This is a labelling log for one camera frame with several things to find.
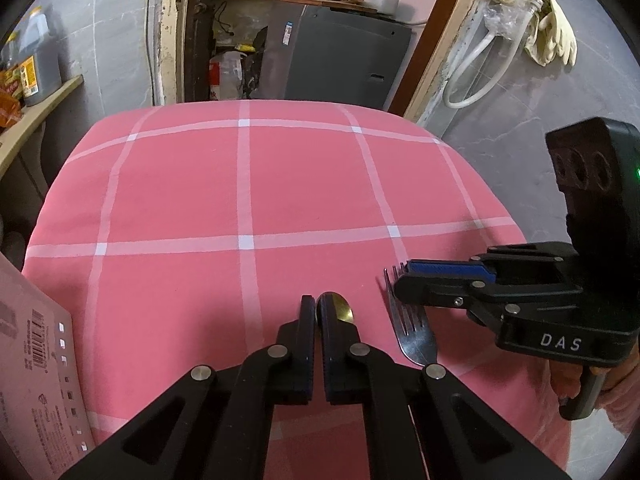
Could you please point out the grey appliance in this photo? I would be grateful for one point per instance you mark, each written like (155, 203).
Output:
(335, 55)

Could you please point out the orange seasoning packet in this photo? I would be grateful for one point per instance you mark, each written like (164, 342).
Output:
(9, 110)

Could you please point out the wooden cutting board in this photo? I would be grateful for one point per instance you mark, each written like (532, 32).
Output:
(320, 2)

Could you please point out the steel fork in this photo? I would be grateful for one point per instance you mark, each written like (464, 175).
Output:
(415, 340)

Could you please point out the pink checked tablecloth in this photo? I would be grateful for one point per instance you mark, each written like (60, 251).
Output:
(200, 185)

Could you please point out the steel pot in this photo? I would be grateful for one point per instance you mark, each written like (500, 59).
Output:
(377, 2)

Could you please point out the large dark oil jug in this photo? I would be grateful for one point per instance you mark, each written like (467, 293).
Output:
(37, 60)

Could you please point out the white perforated utensil holder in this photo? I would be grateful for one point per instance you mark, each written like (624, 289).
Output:
(35, 370)

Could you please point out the yellow rubber gloves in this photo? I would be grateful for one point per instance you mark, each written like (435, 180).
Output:
(550, 30)

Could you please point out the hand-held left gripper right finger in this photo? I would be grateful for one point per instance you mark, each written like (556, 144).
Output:
(330, 360)

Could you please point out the white bottle red label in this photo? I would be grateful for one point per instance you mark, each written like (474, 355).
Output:
(225, 77)

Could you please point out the wooden door frame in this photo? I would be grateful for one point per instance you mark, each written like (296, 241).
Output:
(167, 35)

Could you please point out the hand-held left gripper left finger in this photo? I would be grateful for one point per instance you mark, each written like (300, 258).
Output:
(305, 360)

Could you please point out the clear hanging plastic bag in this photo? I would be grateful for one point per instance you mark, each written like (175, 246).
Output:
(502, 22)

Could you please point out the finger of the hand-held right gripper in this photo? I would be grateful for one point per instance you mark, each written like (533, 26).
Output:
(450, 267)
(430, 290)

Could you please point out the black bag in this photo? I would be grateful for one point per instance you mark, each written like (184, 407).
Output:
(257, 65)

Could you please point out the beige kitchen counter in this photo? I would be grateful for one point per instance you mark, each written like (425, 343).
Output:
(30, 120)

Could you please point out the clear yellow cap bottle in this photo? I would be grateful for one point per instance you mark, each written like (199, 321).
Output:
(12, 70)

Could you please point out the person's right hand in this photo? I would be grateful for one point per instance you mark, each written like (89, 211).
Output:
(622, 395)

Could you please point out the small gold spoon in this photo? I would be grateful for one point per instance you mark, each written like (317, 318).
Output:
(344, 307)

